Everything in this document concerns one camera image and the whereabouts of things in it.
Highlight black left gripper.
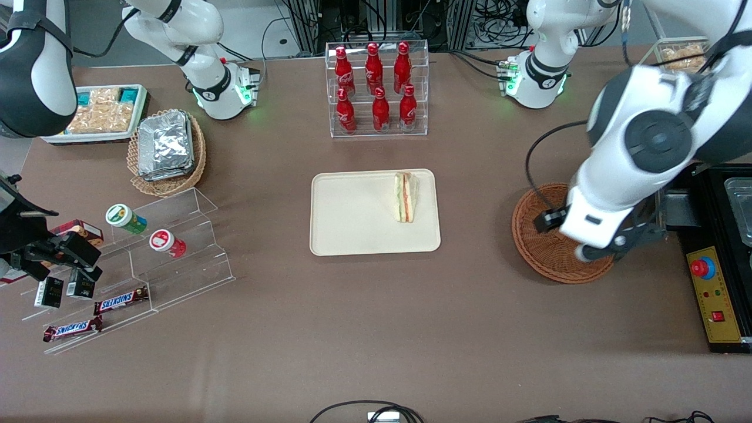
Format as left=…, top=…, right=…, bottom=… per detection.
left=533, top=210, right=569, bottom=233

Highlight triangular sandwich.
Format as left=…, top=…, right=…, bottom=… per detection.
left=392, top=171, right=419, bottom=224

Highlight round brown wicker basket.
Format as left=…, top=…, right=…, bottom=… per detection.
left=511, top=183, right=617, bottom=285

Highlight light oval wicker basket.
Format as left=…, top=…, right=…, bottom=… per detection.
left=127, top=109, right=207, bottom=197

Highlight white snack tray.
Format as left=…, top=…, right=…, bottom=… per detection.
left=40, top=84, right=150, bottom=145

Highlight beige rectangular tray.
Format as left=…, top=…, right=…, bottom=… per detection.
left=310, top=169, right=442, bottom=257

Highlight small black box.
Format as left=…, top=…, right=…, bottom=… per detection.
left=66, top=269, right=96, bottom=300
left=33, top=276, right=64, bottom=310

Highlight brown red carton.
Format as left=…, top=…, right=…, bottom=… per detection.
left=50, top=219, right=105, bottom=247

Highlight brown Snickers bar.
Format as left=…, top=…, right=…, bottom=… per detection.
left=93, top=286, right=150, bottom=316
left=42, top=315, right=104, bottom=343

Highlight green lidded snack cup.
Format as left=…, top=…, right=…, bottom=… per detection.
left=105, top=203, right=148, bottom=235

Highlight red lidded snack cup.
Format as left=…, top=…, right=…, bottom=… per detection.
left=149, top=229, right=187, bottom=259

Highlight clear acrylic stepped display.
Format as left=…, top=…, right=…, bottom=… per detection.
left=21, top=187, right=237, bottom=356

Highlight silver foil pack stack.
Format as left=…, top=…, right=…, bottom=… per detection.
left=137, top=110, right=196, bottom=182

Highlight clear bags of crackers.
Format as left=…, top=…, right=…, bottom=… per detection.
left=66, top=88, right=135, bottom=134

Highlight black machine with yellow panel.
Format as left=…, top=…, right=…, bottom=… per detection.
left=676, top=162, right=752, bottom=354

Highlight red cola bottle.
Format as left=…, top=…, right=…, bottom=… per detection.
left=372, top=88, right=391, bottom=133
left=393, top=42, right=412, bottom=95
left=399, top=85, right=418, bottom=131
left=365, top=42, right=384, bottom=95
left=336, top=88, right=357, bottom=135
left=335, top=46, right=355, bottom=98

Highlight steel pan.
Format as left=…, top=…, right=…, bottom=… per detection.
left=724, top=176, right=752, bottom=247

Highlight clear bag of pastry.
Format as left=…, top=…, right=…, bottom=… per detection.
left=661, top=44, right=707, bottom=70

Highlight clear acrylic bottle rack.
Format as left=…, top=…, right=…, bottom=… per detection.
left=325, top=40, right=429, bottom=139

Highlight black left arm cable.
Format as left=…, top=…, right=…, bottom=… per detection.
left=524, top=120, right=589, bottom=216

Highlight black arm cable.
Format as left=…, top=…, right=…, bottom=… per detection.
left=524, top=120, right=589, bottom=216
left=70, top=8, right=142, bottom=59

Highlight grey metal bracket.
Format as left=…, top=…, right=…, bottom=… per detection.
left=663, top=187, right=703, bottom=233

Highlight black cable bundle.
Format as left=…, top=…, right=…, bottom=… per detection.
left=470, top=0, right=536, bottom=49

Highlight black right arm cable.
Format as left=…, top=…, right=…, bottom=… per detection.
left=70, top=8, right=142, bottom=59

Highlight white wire rack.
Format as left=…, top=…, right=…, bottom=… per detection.
left=637, top=35, right=714, bottom=74

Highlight aluminium frame rack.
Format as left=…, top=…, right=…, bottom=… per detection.
left=285, top=0, right=478, bottom=55

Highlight black looped cable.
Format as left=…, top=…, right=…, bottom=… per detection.
left=308, top=400, right=425, bottom=423

